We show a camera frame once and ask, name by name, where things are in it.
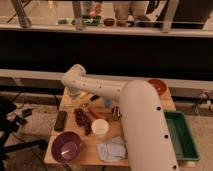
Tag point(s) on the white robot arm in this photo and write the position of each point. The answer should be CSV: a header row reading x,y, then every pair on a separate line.
x,y
149,143

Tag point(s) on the red bowl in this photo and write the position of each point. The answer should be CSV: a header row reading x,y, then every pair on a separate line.
x,y
159,85

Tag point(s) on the purple bowl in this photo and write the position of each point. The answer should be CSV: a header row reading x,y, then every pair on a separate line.
x,y
66,147

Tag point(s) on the striped round can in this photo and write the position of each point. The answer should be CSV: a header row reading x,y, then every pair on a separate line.
x,y
116,114

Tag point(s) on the orange carrot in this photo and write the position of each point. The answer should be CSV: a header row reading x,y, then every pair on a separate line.
x,y
96,114

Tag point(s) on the brown grape bunch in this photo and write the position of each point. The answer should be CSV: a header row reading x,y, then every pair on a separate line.
x,y
83,120

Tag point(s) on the white cup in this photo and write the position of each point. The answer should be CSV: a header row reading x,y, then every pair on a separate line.
x,y
100,127

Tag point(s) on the black remote control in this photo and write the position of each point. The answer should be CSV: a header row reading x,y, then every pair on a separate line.
x,y
60,121

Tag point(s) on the grey-blue cloth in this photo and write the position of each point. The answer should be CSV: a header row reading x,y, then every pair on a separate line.
x,y
112,150

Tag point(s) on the green plastic tray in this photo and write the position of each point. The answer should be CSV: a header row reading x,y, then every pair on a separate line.
x,y
181,136

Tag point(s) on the black tripod stand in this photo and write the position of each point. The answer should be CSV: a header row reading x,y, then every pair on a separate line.
x,y
7,127

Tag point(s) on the black handled knife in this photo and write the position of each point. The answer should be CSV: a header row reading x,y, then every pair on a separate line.
x,y
94,97

